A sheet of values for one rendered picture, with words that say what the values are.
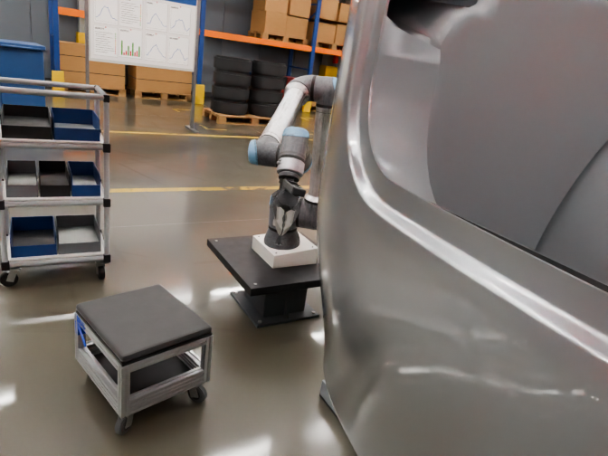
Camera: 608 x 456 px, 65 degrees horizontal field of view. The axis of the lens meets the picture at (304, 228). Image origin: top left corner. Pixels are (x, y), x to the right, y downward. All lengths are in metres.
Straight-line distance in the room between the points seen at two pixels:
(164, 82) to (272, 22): 2.81
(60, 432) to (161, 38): 6.05
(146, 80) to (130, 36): 3.61
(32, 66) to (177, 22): 1.96
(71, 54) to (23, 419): 9.03
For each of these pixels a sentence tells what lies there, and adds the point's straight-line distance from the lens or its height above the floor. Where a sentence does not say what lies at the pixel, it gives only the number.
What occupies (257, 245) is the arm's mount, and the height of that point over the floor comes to 0.34.
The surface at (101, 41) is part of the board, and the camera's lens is 7.18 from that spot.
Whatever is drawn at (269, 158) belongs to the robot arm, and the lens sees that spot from 1.76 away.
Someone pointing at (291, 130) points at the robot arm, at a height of 1.07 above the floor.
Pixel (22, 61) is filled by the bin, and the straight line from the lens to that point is 6.92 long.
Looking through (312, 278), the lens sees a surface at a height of 0.30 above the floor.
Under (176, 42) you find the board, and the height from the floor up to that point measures 1.22.
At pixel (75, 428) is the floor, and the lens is 1.96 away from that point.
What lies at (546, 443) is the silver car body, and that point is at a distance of 0.37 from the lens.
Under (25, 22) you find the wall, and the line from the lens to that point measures 11.68.
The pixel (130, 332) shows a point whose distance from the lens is 1.79.
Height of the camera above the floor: 1.32
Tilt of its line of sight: 20 degrees down
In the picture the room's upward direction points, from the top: 8 degrees clockwise
